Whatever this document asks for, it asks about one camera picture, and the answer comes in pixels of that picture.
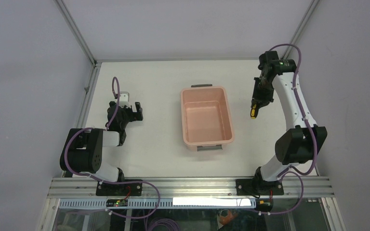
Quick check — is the pink plastic bin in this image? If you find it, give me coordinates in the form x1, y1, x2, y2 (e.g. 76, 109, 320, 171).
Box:
180, 84, 235, 152

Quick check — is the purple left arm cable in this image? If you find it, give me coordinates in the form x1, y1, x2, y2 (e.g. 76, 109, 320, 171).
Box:
64, 76, 161, 220

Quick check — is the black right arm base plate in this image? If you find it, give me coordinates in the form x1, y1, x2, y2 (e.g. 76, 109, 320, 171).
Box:
235, 178, 284, 197

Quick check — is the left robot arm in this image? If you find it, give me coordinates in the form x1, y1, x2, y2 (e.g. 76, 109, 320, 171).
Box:
60, 101, 144, 195

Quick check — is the small green circuit board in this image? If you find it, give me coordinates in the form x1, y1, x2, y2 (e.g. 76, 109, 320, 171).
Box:
106, 199, 128, 208

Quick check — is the orange object under table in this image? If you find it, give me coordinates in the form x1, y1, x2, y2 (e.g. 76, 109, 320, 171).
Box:
218, 209, 238, 225

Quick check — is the aluminium frame post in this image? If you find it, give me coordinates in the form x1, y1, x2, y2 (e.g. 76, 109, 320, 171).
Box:
289, 0, 320, 45
54, 0, 97, 66

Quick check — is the coiled purple cable below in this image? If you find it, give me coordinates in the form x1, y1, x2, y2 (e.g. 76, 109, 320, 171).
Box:
146, 218, 181, 231

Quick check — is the aluminium right frame post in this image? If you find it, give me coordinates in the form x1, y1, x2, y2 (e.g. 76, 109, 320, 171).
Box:
289, 0, 320, 45

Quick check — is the yellow black screwdriver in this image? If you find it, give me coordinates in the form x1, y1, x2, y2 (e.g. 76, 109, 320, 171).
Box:
250, 104, 260, 119

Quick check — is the aluminium left frame post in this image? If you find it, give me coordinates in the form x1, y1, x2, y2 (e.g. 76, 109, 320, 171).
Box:
54, 0, 97, 66

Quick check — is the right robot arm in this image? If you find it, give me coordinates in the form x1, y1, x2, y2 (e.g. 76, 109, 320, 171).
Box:
251, 51, 328, 195

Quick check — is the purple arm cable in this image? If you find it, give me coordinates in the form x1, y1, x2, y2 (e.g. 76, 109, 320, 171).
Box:
64, 76, 161, 220
249, 44, 318, 216

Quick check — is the grey slotted cable duct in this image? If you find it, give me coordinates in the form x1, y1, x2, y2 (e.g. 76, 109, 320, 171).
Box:
59, 197, 256, 210

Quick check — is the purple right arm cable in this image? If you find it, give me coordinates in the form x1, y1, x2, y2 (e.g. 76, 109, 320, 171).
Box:
249, 44, 318, 216

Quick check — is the aluminium front frame rail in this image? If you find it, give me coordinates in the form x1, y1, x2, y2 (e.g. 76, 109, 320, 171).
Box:
47, 176, 335, 199

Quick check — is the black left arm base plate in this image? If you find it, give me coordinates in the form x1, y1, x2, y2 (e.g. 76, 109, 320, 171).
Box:
95, 182, 143, 197

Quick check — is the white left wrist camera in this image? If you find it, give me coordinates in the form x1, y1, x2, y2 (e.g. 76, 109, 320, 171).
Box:
116, 91, 131, 108

